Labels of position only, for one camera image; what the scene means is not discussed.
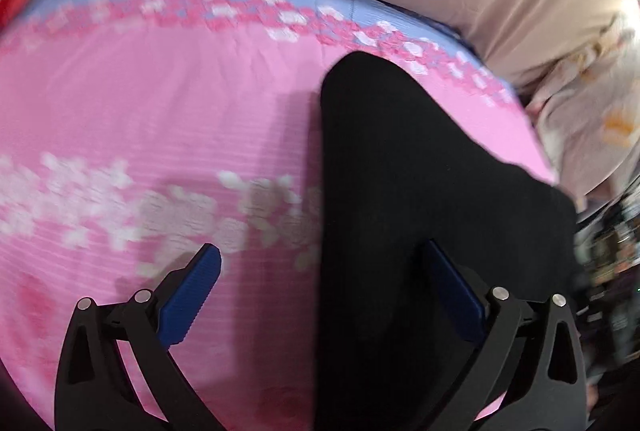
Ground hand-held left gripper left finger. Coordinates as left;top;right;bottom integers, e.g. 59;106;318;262
54;242;222;431

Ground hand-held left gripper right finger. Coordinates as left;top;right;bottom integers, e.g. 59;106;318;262
422;238;587;431

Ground black pants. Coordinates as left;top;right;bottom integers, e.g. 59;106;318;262
312;51;581;431

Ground blurred household clutter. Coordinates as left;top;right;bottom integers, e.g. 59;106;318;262
575;181;640;382

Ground pink floral bedsheet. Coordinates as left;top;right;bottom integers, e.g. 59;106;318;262
0;0;558;431

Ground floral fleece blanket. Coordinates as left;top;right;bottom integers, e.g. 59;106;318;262
520;11;640;207

